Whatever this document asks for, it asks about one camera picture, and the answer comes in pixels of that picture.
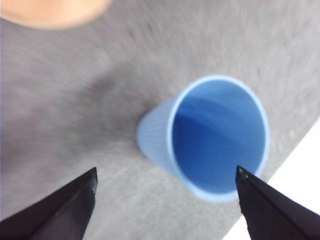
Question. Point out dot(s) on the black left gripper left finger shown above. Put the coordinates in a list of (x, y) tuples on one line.
[(64, 214)]

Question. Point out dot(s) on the blue ribbed cup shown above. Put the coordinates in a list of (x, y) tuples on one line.
[(205, 131)]

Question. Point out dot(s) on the wooden cup tree stand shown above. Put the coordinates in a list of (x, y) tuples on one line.
[(53, 14)]

